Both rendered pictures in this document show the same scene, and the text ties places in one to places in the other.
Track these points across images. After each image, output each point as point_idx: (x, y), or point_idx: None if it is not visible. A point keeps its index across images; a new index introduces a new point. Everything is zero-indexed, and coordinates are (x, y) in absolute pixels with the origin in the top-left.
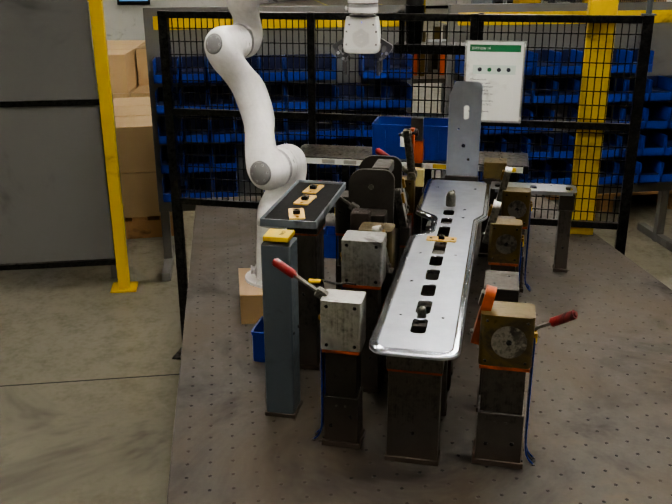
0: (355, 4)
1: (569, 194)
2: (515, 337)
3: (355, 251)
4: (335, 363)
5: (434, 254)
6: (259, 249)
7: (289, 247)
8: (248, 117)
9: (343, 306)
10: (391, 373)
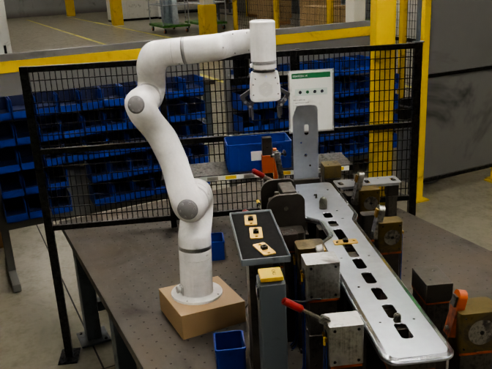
0: (261, 63)
1: (396, 184)
2: (486, 327)
3: (318, 272)
4: None
5: (353, 258)
6: (185, 271)
7: (285, 284)
8: (168, 162)
9: (349, 329)
10: None
